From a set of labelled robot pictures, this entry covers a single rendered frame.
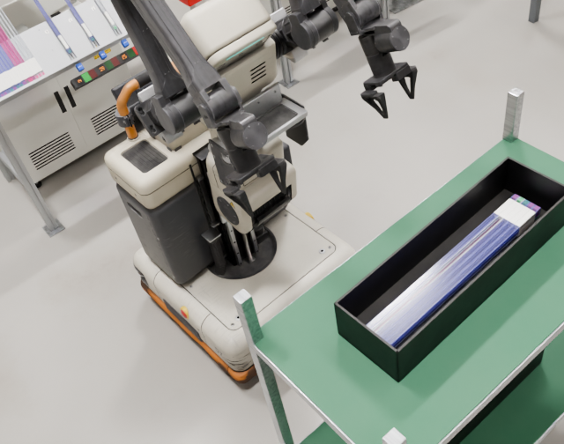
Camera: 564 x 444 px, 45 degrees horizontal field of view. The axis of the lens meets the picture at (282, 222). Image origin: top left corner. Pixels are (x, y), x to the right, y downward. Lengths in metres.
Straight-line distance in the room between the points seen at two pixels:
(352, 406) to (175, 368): 1.37
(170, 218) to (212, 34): 0.79
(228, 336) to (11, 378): 0.96
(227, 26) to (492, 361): 0.96
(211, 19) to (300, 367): 0.83
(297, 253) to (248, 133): 1.19
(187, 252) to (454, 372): 1.23
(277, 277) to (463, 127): 1.38
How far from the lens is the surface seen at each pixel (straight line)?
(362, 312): 1.51
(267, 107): 1.91
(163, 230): 2.29
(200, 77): 1.45
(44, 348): 2.95
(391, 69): 1.70
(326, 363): 1.46
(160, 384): 2.67
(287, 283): 2.45
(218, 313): 2.43
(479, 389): 1.43
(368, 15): 1.66
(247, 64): 1.82
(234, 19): 1.72
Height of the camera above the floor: 2.19
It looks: 46 degrees down
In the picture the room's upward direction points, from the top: 12 degrees counter-clockwise
